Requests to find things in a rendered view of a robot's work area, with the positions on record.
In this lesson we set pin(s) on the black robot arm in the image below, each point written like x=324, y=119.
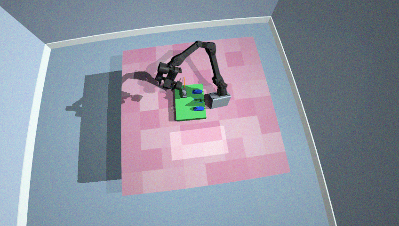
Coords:
x=178, y=59

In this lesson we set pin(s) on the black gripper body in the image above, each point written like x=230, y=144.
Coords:
x=160, y=77

